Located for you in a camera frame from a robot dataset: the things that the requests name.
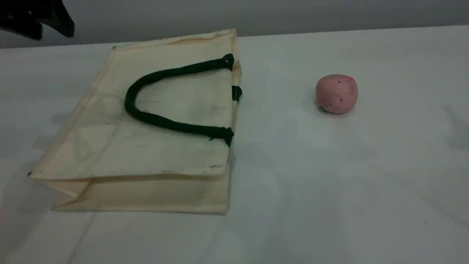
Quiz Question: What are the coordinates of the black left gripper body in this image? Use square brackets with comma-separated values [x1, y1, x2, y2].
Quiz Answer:
[0, 0, 63, 22]

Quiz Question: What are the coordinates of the pink peach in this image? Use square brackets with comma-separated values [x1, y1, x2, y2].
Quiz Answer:
[316, 74, 358, 115]

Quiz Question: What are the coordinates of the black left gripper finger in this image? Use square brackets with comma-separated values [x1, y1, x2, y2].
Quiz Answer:
[0, 18, 44, 41]
[44, 0, 76, 38]

